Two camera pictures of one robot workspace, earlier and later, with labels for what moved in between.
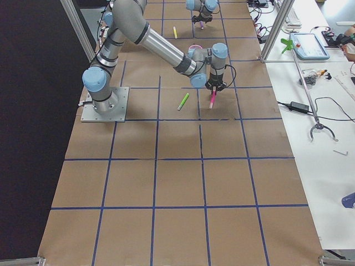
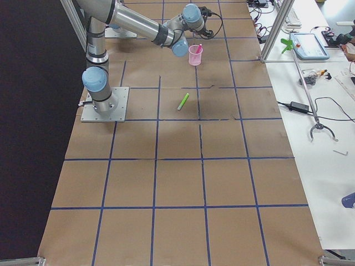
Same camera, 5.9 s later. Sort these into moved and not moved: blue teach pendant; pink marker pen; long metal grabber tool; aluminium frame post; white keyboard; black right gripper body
Moved: black right gripper body; pink marker pen
Not moved: white keyboard; aluminium frame post; blue teach pendant; long metal grabber tool
